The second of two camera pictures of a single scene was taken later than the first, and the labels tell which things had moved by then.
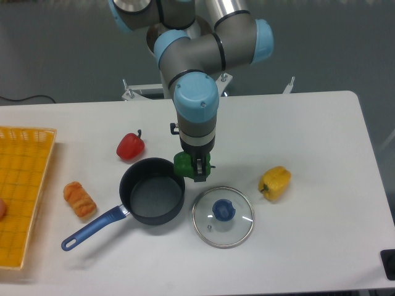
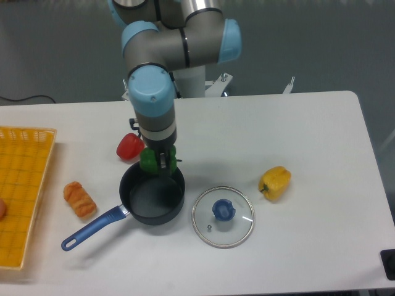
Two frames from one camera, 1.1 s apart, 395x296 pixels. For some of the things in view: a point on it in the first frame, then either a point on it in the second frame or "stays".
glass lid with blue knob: [223, 217] stays
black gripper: [199, 153] to [160, 139]
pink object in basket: [3, 210] stays
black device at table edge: [388, 258] stays
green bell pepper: [183, 164] to [148, 160]
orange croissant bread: [81, 201] stays
